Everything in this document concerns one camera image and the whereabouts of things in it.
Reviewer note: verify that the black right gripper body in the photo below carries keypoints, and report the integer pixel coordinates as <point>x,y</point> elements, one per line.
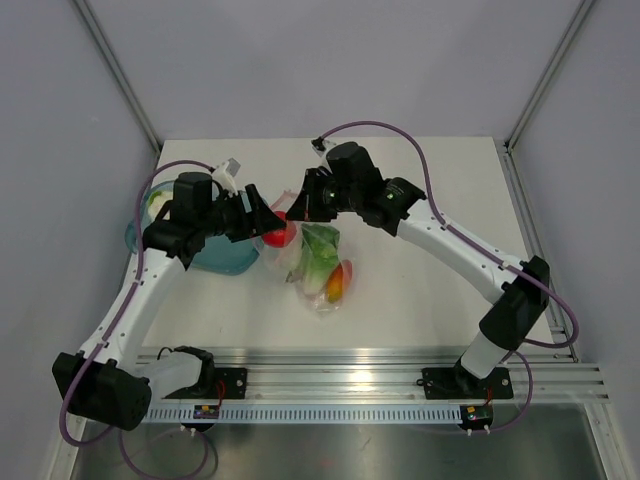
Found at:
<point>345,200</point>

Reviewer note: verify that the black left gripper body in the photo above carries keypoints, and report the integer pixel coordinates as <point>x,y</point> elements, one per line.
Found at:
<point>227,217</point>

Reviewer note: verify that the red tomato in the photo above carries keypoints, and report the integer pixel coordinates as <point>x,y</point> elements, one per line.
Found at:
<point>282,237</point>

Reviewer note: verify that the clear pink zip top bag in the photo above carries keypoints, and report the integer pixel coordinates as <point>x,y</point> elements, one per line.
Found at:
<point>275,261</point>

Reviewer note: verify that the green lettuce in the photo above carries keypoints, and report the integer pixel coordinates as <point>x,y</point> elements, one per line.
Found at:
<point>320,244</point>

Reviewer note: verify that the white eggplant green stem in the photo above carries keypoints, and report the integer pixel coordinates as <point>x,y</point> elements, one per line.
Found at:
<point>294,264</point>

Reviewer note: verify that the red orange mango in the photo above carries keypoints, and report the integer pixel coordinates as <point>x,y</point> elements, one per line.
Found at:
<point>339,282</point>

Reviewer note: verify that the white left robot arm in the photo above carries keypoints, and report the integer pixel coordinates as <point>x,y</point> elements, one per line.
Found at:
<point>101,381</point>

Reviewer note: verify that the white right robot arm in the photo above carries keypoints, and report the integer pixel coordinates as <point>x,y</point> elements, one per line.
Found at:
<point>517,290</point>

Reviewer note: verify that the white cauliflower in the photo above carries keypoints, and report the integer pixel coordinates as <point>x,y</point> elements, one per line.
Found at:
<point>156,201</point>

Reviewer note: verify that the teal plastic container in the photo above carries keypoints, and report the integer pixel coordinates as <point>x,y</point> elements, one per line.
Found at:
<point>219,255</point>

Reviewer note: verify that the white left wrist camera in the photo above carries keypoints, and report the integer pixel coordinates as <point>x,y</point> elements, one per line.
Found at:
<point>224,175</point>

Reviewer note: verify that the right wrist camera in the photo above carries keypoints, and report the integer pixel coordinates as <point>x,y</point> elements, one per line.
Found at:
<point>320,145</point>

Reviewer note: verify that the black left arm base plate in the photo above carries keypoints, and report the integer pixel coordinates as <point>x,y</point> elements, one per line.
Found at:
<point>230,383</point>

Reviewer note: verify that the white slotted cable duct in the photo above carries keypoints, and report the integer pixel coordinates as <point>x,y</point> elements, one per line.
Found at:
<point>303,414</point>

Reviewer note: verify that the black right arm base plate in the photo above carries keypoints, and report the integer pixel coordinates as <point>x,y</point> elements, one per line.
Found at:
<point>455,383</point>

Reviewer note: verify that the left aluminium corner post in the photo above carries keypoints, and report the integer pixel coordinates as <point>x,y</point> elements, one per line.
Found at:
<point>99,39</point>

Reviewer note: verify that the aluminium corner post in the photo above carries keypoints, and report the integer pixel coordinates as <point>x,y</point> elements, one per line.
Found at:
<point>99,39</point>
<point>561,51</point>

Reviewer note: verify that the aluminium frame rail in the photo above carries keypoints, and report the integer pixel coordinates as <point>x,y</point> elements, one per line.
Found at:
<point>390,375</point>

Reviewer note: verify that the right aluminium corner post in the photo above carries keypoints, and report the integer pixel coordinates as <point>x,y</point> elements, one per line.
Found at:
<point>561,51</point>

